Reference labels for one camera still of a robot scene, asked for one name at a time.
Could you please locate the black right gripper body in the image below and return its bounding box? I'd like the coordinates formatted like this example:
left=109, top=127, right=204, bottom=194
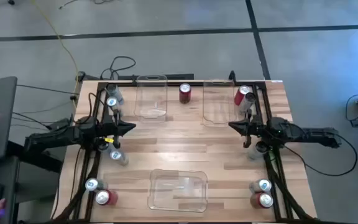
left=243, top=108, right=263, bottom=149

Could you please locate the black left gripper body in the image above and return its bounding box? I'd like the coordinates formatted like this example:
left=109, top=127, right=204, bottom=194
left=103, top=108, right=121, bottom=149

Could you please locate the red Coke Zero can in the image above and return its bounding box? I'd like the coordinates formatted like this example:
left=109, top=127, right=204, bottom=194
left=233, top=85, right=251, bottom=106
left=94, top=189, right=119, bottom=207
left=178, top=83, right=192, bottom=105
left=249, top=192, right=274, bottom=210

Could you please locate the clear plastic narrow bin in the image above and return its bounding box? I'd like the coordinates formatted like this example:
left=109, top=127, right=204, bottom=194
left=202, top=79, right=236, bottom=128
left=134, top=74, right=169, bottom=123

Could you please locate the clear plastic wide bin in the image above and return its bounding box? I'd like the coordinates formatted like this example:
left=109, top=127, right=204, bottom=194
left=147, top=169, right=209, bottom=213

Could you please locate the black power adapter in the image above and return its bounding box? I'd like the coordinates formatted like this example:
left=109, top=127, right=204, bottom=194
left=47, top=116, right=74, bottom=131

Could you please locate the black power strip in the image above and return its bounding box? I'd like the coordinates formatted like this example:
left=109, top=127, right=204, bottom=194
left=118, top=73, right=195, bottom=81

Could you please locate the black desk leg bar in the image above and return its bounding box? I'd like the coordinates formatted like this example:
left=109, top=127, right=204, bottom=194
left=6, top=139, right=64, bottom=174

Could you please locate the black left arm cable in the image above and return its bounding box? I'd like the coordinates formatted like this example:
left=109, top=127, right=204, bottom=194
left=87, top=92, right=99, bottom=122

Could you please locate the black aluminium table frame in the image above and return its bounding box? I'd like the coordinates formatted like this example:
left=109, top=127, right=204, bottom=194
left=50, top=80, right=318, bottom=224

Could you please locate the black looped floor cable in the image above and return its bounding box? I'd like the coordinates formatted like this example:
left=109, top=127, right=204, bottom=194
left=99, top=55, right=137, bottom=81

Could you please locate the thin black cable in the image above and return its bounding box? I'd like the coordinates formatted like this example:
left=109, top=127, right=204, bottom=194
left=16, top=83, right=80, bottom=95

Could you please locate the yellow floor cable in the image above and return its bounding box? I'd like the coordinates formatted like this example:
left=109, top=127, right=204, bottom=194
left=30, top=0, right=81, bottom=111

